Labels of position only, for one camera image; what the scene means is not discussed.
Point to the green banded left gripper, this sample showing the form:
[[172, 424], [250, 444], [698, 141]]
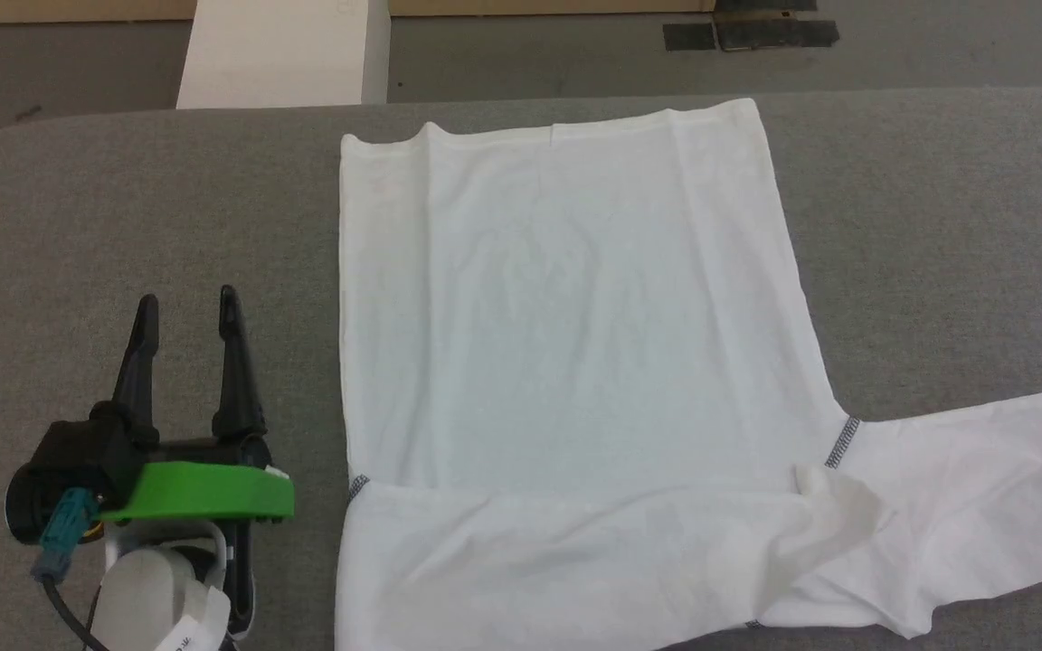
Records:
[[204, 493]]

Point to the white long-sleeve garment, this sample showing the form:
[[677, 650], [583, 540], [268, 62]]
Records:
[[575, 316]]

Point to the white paper label tag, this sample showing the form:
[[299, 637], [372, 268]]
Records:
[[200, 624]]

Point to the white rectangular block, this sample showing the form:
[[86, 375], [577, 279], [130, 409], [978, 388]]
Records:
[[277, 54]]

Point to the black flat floor plate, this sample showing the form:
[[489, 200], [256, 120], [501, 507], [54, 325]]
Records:
[[689, 37]]

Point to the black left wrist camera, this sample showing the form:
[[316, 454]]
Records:
[[55, 484]]

